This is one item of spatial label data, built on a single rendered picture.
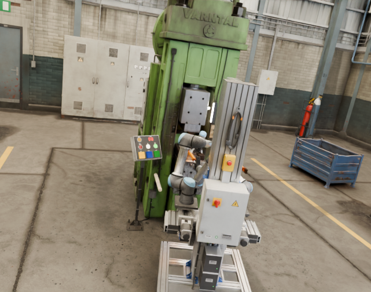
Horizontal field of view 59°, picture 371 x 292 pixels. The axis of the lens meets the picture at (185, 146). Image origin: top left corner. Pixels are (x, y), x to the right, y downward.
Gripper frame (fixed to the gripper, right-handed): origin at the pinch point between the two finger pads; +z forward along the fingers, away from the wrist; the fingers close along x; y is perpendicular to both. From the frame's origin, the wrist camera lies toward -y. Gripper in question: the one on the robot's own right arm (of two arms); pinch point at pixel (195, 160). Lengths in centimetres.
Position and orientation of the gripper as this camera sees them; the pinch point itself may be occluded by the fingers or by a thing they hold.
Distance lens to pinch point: 380.3
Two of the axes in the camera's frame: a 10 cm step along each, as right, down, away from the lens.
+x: 9.7, 0.7, 2.3
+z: -2.0, -3.0, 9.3
